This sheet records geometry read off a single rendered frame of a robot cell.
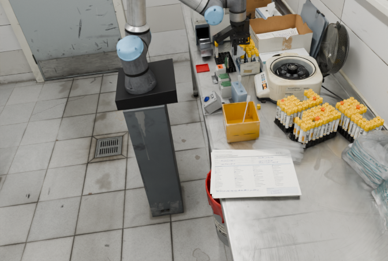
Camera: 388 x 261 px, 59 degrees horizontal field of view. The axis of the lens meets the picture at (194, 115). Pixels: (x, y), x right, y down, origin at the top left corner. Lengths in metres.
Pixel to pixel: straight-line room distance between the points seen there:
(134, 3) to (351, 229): 1.19
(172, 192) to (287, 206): 1.00
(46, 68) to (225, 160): 2.72
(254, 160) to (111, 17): 2.37
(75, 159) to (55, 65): 1.24
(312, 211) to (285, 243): 0.15
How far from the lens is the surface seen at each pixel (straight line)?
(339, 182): 1.31
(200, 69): 1.83
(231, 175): 1.26
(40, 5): 3.44
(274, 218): 1.18
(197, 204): 2.28
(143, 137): 1.74
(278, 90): 1.54
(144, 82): 1.58
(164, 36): 3.49
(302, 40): 1.87
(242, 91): 1.49
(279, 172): 1.28
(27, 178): 2.82
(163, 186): 2.03
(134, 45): 1.52
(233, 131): 1.35
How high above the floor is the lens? 1.86
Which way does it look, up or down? 40 degrees down
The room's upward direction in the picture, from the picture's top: 6 degrees counter-clockwise
